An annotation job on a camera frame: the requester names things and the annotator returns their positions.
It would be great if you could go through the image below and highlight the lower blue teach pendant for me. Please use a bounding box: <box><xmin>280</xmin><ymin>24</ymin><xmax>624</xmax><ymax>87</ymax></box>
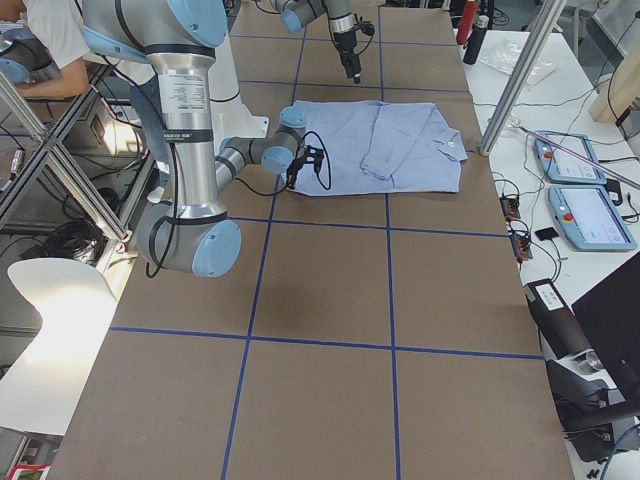
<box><xmin>547</xmin><ymin>185</ymin><xmax>637</xmax><ymax>252</ymax></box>

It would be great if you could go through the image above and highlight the black laptop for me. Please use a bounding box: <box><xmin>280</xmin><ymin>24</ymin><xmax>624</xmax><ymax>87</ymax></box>
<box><xmin>572</xmin><ymin>255</ymin><xmax>639</xmax><ymax>399</ymax></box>

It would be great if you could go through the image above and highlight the black water bottle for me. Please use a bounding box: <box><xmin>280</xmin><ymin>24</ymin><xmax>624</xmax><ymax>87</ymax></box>
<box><xmin>462</xmin><ymin>15</ymin><xmax>490</xmax><ymax>65</ymax></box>

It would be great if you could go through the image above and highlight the grey aluminium frame post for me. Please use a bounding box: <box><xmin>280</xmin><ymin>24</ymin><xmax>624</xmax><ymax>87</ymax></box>
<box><xmin>478</xmin><ymin>0</ymin><xmax>566</xmax><ymax>157</ymax></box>

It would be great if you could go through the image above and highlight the aluminium extrusion cross frame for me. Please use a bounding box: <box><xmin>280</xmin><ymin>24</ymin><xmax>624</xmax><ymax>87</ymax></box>
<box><xmin>1</xmin><ymin>77</ymin><xmax>128</xmax><ymax>240</ymax></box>

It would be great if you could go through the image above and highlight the upper blue teach pendant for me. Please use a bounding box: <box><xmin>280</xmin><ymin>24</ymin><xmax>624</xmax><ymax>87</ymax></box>
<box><xmin>533</xmin><ymin>131</ymin><xmax>606</xmax><ymax>186</ymax></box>

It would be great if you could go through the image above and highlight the light blue striped shirt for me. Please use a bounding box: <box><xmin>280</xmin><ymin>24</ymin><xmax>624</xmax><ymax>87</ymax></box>
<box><xmin>294</xmin><ymin>100</ymin><xmax>467</xmax><ymax>197</ymax></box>

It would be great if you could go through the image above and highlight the blue teach pendant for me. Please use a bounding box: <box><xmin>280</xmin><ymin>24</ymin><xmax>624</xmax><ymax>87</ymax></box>
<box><xmin>547</xmin><ymin>185</ymin><xmax>637</xmax><ymax>252</ymax></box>
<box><xmin>533</xmin><ymin>131</ymin><xmax>606</xmax><ymax>186</ymax></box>

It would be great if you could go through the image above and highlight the red water bottle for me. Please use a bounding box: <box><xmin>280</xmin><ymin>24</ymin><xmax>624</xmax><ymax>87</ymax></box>
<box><xmin>456</xmin><ymin>0</ymin><xmax>479</xmax><ymax>46</ymax></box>

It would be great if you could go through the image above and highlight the black cylinder with label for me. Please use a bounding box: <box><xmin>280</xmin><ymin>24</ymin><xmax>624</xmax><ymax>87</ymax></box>
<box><xmin>523</xmin><ymin>279</ymin><xmax>593</xmax><ymax>359</ymax></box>

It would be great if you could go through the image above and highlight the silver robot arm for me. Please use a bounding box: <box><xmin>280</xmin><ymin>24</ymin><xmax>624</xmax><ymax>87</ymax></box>
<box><xmin>270</xmin><ymin>0</ymin><xmax>375</xmax><ymax>85</ymax></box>
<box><xmin>82</xmin><ymin>1</ymin><xmax>307</xmax><ymax>277</ymax></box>

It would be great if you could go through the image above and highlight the white curved chair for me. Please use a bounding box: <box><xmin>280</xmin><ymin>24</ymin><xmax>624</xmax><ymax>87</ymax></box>
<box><xmin>1</xmin><ymin>258</ymin><xmax>117</xmax><ymax>436</ymax></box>

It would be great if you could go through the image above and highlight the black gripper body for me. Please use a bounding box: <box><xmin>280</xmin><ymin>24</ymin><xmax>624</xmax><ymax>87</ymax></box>
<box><xmin>329</xmin><ymin>17</ymin><xmax>375</xmax><ymax>83</ymax></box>
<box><xmin>285</xmin><ymin>145</ymin><xmax>323</xmax><ymax>190</ymax></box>

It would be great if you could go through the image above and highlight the person in white shirt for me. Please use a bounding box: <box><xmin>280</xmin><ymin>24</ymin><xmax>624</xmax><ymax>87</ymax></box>
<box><xmin>1</xmin><ymin>0</ymin><xmax>171</xmax><ymax>203</ymax></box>

